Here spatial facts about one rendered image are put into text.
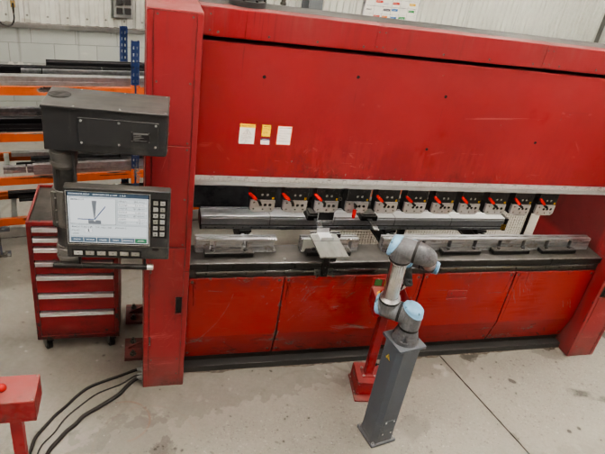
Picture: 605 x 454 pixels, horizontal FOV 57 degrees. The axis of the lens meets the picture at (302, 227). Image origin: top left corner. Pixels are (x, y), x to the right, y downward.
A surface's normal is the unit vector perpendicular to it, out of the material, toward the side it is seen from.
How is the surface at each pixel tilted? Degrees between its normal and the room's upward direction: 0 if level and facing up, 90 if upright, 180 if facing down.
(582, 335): 90
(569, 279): 90
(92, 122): 90
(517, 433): 0
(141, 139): 90
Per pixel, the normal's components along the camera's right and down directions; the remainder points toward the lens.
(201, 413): 0.15, -0.86
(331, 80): 0.24, 0.51
